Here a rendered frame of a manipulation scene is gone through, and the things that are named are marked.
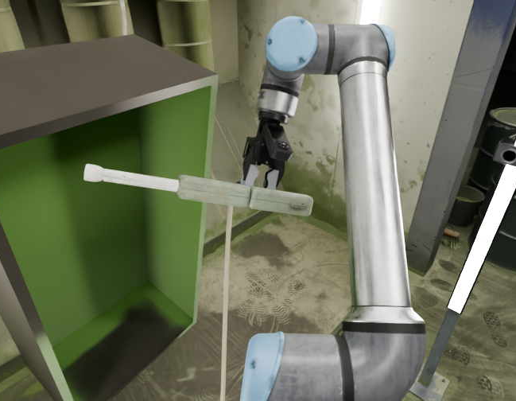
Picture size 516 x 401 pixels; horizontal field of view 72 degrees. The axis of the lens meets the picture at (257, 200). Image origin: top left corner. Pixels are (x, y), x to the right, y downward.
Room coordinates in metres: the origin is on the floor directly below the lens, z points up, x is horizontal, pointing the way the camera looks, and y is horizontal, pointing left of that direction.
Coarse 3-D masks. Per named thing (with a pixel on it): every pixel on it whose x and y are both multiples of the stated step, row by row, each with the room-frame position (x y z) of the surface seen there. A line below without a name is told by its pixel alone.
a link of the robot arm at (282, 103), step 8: (264, 96) 0.79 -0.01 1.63; (272, 96) 0.78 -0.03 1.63; (280, 96) 0.78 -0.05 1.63; (288, 96) 0.78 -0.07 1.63; (264, 104) 0.78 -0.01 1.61; (272, 104) 0.77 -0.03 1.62; (280, 104) 0.77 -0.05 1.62; (288, 104) 0.78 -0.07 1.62; (296, 104) 0.80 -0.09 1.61; (272, 112) 0.78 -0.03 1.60; (280, 112) 0.77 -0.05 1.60; (288, 112) 0.77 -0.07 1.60
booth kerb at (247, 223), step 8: (256, 216) 2.49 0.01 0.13; (264, 216) 2.56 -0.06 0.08; (240, 224) 2.35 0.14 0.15; (248, 224) 2.41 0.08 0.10; (224, 232) 2.22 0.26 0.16; (232, 232) 2.28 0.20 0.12; (240, 232) 2.34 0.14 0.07; (208, 240) 2.12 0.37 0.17; (216, 240) 2.16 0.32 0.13; (224, 240) 2.22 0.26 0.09; (208, 248) 2.10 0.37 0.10; (216, 248) 2.16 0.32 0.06; (8, 360) 1.13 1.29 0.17; (16, 360) 1.15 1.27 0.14; (24, 360) 1.17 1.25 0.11; (0, 368) 1.09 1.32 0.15; (8, 368) 1.11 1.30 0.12; (16, 368) 1.13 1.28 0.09; (0, 376) 1.08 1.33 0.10; (8, 376) 1.10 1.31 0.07
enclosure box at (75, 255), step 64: (0, 64) 0.82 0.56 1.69; (64, 64) 0.88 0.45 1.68; (128, 64) 0.94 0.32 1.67; (192, 64) 1.01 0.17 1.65; (0, 128) 0.57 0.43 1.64; (64, 128) 0.64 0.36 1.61; (128, 128) 1.19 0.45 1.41; (192, 128) 1.05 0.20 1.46; (0, 192) 0.86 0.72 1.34; (64, 192) 1.00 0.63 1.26; (128, 192) 1.20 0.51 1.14; (0, 256) 0.53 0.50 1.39; (64, 256) 1.00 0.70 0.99; (128, 256) 1.23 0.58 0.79; (192, 256) 1.10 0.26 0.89; (64, 320) 0.99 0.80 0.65; (128, 320) 1.10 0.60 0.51; (192, 320) 1.14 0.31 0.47; (64, 384) 0.63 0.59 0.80
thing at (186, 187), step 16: (96, 176) 0.59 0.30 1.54; (112, 176) 0.60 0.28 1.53; (128, 176) 0.61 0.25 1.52; (144, 176) 0.62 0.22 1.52; (192, 176) 0.67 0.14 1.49; (176, 192) 0.65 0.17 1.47; (192, 192) 0.63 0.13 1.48; (208, 192) 0.64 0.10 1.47; (224, 192) 0.64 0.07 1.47; (240, 192) 0.65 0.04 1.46; (256, 192) 0.67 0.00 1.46; (272, 192) 0.68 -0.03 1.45; (288, 192) 0.71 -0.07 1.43; (256, 208) 0.66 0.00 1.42; (272, 208) 0.66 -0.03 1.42; (288, 208) 0.67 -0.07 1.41; (304, 208) 0.67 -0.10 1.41
